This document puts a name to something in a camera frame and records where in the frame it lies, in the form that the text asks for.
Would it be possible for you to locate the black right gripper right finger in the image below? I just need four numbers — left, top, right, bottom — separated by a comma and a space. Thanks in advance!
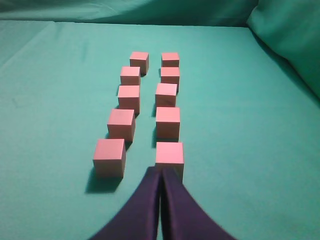
161, 167, 235, 240

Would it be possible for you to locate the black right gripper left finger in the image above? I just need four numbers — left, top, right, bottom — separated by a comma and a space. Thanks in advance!
91, 166, 162, 240

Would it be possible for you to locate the pink cube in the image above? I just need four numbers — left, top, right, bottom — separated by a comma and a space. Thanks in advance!
93, 138, 126, 178
155, 142, 185, 181

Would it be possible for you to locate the pink cube column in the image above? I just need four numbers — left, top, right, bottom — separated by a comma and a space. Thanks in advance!
107, 108, 136, 142
156, 107, 181, 141
161, 52, 180, 67
117, 85, 140, 115
129, 51, 150, 76
120, 66, 141, 86
160, 67, 180, 93
155, 83, 178, 107

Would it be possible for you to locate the green cloth backdrop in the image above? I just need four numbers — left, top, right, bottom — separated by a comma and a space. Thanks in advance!
0, 0, 320, 101

